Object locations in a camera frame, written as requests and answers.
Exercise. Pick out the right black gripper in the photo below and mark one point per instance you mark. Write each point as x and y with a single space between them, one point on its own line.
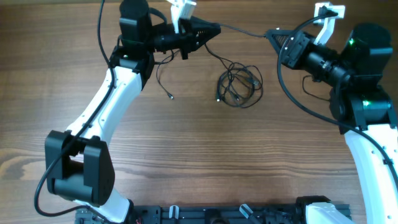
294 50

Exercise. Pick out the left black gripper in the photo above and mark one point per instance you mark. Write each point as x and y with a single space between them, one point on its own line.
189 35

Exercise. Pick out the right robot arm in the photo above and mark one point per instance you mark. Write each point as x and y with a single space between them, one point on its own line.
359 106

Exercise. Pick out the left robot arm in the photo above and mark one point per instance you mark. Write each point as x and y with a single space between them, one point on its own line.
78 163

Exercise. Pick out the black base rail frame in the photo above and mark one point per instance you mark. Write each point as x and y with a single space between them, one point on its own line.
283 213

